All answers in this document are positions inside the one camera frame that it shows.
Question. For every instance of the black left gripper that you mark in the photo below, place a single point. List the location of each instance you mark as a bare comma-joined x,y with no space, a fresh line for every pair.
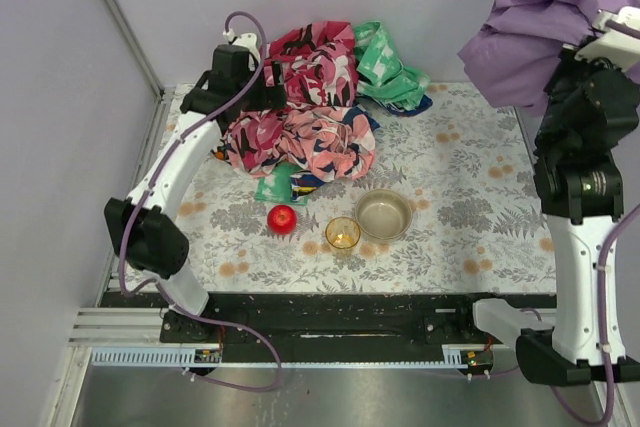
273,88

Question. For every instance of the pink camouflage cloth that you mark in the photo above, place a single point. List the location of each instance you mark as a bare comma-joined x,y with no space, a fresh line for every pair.
319,69

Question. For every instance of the lilac purple cloth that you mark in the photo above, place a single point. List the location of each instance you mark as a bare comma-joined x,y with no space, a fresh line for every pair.
513,56

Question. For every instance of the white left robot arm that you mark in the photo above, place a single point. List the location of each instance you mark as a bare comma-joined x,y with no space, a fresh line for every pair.
141,226

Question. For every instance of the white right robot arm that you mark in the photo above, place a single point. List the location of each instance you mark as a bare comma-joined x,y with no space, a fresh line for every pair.
592,106

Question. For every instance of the black orange camouflage cloth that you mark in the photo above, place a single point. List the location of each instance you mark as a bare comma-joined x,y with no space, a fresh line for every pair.
219,154

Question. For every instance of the pink floral cloth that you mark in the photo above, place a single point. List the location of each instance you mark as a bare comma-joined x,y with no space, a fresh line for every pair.
329,143

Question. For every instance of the green white tie-dye cloth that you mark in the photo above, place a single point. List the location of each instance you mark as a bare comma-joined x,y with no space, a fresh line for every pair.
381,73

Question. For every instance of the red apple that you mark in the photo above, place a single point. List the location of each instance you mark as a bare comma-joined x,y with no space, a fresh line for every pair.
282,220

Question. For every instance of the amber transparent plastic cup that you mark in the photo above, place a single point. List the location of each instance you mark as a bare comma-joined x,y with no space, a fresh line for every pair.
342,234

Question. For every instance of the beige ceramic bowl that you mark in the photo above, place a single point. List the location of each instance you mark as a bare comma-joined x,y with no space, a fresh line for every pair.
383,215

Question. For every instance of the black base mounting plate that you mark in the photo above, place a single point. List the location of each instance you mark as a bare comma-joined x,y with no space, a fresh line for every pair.
412,317

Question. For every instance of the white slotted cable duct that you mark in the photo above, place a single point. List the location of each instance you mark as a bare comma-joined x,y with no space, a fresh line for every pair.
163,356

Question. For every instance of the aluminium frame rail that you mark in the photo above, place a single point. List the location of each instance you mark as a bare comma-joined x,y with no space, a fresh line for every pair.
117,327

